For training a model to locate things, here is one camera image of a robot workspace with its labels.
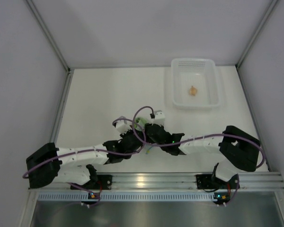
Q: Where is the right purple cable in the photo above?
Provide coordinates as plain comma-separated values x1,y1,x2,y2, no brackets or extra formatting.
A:
133,105,266,169

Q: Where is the green fake melon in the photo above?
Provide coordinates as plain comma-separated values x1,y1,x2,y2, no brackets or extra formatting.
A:
135,117,147,129

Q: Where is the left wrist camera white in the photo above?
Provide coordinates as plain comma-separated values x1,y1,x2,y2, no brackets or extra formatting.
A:
112,116,132,134

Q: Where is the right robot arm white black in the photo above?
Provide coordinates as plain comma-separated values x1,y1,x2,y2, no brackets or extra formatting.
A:
145,123,260,189

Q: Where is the white plastic basket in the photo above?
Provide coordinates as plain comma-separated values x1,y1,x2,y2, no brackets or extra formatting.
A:
171,58,222,110

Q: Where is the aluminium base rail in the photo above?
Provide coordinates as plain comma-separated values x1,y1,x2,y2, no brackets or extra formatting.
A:
28,172,284,191

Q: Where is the clear zip top bag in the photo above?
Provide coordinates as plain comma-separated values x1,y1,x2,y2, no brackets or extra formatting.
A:
132,115,156,156

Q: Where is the white slotted cable duct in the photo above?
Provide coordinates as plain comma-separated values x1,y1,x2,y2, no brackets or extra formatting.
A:
38,192,228,202

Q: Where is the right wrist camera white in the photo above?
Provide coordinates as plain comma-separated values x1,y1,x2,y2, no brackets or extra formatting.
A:
150,110,165,126

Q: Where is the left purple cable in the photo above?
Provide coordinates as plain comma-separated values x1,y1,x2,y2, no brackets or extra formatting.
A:
22,119,146,178

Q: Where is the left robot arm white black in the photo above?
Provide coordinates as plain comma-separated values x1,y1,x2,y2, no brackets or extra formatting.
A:
23,130,146,189

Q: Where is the purple cable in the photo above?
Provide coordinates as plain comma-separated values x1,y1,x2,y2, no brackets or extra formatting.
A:
133,105,266,169
22,119,146,178

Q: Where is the beige fake garlic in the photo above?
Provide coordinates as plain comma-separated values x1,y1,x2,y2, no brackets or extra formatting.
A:
188,86,198,96

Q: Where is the left aluminium frame post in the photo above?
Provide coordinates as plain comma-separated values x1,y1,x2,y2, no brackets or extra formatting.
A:
24,0,71,72

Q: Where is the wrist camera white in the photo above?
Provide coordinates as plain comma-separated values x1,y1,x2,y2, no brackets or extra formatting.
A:
150,110,165,126
112,116,132,134

